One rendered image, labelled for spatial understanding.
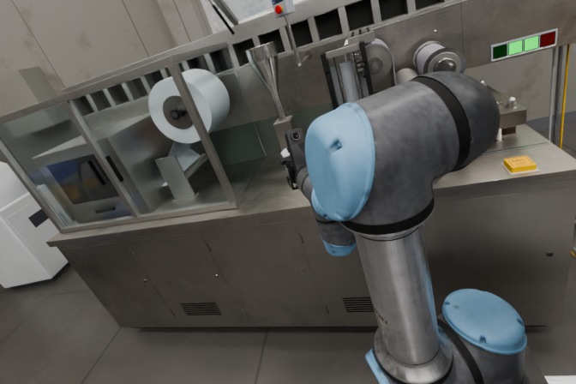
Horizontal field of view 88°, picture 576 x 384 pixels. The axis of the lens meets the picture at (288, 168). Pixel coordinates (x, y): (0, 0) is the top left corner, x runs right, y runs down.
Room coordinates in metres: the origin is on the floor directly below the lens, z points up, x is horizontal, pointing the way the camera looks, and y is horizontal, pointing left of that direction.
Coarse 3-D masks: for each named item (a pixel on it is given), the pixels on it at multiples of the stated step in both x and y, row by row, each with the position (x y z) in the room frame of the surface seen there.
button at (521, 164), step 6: (522, 156) 0.87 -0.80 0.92; (504, 162) 0.89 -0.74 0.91; (510, 162) 0.86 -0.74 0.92; (516, 162) 0.85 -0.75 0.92; (522, 162) 0.84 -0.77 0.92; (528, 162) 0.83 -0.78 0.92; (510, 168) 0.84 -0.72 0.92; (516, 168) 0.82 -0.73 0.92; (522, 168) 0.82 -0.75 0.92; (528, 168) 0.81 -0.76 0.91; (534, 168) 0.81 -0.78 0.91
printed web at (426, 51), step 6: (372, 42) 1.26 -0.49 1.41; (378, 42) 1.25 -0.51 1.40; (426, 48) 1.30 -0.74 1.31; (432, 48) 1.24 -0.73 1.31; (438, 48) 1.20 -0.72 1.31; (420, 54) 1.32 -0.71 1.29; (426, 54) 1.23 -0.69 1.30; (420, 60) 1.28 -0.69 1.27; (420, 66) 1.27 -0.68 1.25; (390, 72) 1.36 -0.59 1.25; (420, 72) 1.30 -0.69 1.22
